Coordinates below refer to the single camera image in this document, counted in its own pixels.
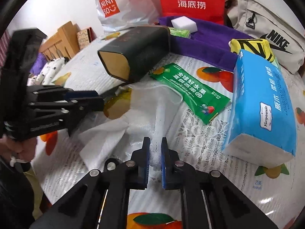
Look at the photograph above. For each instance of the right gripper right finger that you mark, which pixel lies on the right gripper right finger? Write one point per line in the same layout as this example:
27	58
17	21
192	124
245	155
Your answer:
171	180

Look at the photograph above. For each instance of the blue tissue pack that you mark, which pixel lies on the blue tissue pack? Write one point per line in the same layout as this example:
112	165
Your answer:
262	128

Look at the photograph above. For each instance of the white lace mesh bag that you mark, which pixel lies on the white lace mesh bag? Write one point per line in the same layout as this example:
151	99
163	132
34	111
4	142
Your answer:
196	143

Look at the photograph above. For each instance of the white Miniso plastic bag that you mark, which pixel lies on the white Miniso plastic bag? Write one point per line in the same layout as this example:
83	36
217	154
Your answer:
117	15

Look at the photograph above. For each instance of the purple plush toy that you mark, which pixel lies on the purple plush toy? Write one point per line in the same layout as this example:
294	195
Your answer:
38	64

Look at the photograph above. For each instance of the wooden headboard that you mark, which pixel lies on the wooden headboard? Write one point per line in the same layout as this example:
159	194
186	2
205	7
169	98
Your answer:
64	43

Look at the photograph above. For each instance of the white tissue sheet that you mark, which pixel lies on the white tissue sheet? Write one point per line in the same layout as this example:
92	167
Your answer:
100	141

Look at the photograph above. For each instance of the green fruit snack packet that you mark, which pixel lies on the green fruit snack packet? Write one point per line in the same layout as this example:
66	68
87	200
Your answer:
205	102

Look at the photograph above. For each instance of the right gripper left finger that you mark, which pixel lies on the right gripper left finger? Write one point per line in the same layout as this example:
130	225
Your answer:
139	177

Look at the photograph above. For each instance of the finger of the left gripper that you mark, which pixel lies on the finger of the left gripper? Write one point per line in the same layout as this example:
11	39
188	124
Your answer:
80	94
78	109

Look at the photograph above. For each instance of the white sponge block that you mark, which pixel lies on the white sponge block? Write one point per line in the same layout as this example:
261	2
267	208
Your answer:
184	23

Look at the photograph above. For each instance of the white spotted plush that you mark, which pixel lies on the white spotted plush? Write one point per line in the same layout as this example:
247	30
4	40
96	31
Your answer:
49	71

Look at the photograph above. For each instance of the left hand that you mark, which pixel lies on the left hand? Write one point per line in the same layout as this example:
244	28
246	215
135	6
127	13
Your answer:
25	150

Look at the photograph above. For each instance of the yellow mesh pouch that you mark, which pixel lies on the yellow mesh pouch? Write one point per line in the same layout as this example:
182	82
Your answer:
259	47

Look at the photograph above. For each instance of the brown patterned book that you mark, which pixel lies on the brown patterned book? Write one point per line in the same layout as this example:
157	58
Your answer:
85	37

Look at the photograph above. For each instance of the light green small packet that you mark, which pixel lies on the light green small packet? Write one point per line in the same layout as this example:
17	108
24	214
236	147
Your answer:
179	33

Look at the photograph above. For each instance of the purple towel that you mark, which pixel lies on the purple towel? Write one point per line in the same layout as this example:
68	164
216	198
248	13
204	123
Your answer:
210	43

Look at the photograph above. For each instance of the grey Nike bag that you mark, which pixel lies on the grey Nike bag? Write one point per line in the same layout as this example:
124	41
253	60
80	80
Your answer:
257	21

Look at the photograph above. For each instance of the dark green tea box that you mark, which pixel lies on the dark green tea box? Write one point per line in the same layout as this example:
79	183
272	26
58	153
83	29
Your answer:
132	55

